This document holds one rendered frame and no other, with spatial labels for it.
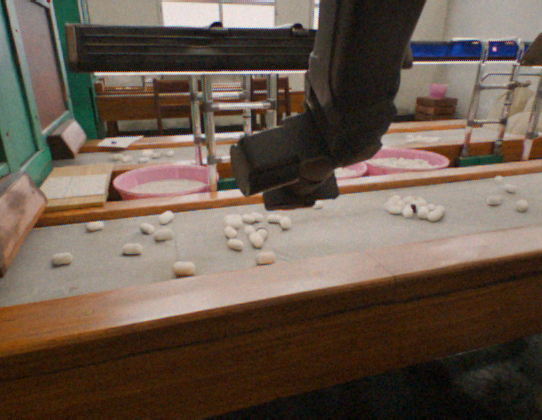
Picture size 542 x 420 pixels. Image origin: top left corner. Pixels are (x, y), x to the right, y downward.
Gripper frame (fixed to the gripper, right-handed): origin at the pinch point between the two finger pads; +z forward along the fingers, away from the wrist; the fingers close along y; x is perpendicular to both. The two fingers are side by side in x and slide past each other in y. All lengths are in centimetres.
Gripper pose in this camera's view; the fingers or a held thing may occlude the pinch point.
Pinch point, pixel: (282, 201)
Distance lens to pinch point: 59.8
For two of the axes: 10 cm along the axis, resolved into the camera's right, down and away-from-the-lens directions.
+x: 1.8, 9.5, -2.7
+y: -9.6, 1.1, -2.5
